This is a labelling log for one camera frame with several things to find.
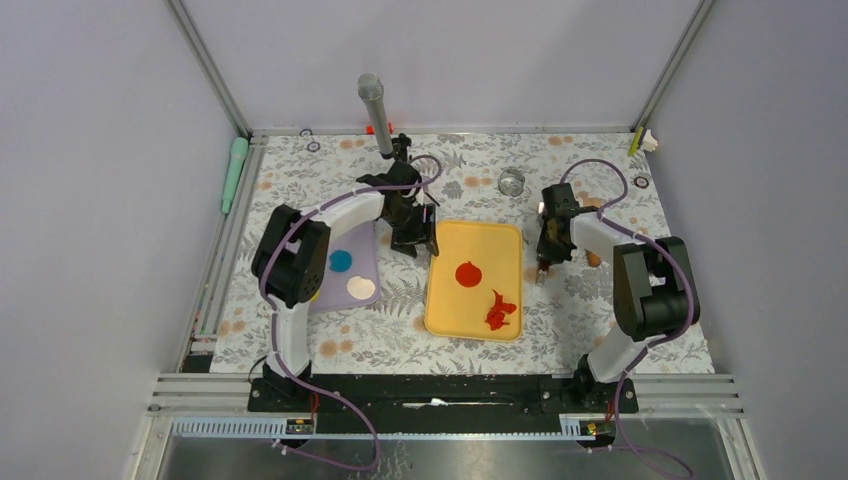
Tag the white corner clip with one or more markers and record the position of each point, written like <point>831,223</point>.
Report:
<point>643,141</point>

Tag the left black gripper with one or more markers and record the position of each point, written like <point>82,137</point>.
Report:
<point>422,233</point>

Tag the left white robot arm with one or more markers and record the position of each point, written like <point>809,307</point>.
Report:
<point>290,261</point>

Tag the flat white dough disc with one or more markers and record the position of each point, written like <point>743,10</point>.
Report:
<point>361,288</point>

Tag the purple tray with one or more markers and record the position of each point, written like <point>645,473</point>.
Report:
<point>351,275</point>

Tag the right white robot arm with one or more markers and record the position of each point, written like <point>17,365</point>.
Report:
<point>654,296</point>

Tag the yellow tray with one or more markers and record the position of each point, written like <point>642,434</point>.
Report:
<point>454,311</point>

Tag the red dough ball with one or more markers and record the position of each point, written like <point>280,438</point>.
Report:
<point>468,275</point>

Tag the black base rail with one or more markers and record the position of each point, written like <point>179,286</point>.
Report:
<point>439,404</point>

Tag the red dough scrap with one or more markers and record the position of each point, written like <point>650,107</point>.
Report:
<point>498,313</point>

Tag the flat blue dough disc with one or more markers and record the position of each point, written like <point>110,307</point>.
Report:
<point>340,261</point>

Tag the metal dough scraper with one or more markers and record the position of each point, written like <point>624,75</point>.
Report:
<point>544,265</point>

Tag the grey microphone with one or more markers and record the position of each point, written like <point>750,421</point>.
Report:
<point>371,91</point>

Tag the black mini tripod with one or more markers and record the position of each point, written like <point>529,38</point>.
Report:
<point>400,149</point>

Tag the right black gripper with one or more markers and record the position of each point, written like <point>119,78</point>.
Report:
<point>544,253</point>

